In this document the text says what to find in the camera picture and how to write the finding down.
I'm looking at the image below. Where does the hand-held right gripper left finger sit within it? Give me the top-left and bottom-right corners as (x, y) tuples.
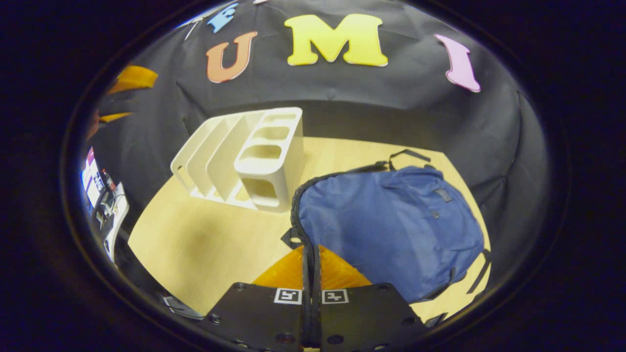
(198, 244), (314, 352)

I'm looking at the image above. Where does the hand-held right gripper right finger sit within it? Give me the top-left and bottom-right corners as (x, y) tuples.
(313, 244), (432, 352)

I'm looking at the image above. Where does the blue schoolbag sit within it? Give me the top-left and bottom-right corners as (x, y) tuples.
(281, 149), (492, 328)

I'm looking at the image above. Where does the white bookshelf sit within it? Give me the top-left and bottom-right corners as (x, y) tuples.
(170, 106), (307, 214)

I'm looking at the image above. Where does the background equipment clutter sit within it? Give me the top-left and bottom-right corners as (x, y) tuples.
(80, 146), (131, 265)

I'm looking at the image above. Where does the black backdrop cloth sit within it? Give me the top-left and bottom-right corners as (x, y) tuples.
(82, 0), (554, 294)

